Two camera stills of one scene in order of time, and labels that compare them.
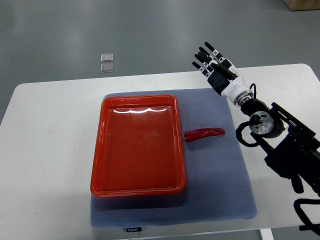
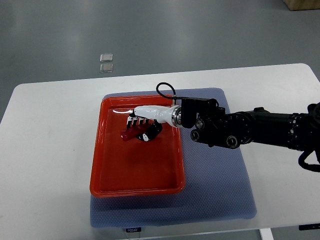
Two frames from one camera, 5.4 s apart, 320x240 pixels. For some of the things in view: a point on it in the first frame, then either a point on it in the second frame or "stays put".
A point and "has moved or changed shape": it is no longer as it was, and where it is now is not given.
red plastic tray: x=138 y=150 stays put
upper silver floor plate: x=107 y=57 stays put
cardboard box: x=302 y=5 stays put
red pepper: x=192 y=135 has moved or changed shape
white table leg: x=266 y=234 stays put
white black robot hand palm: x=229 y=83 -> x=171 y=115
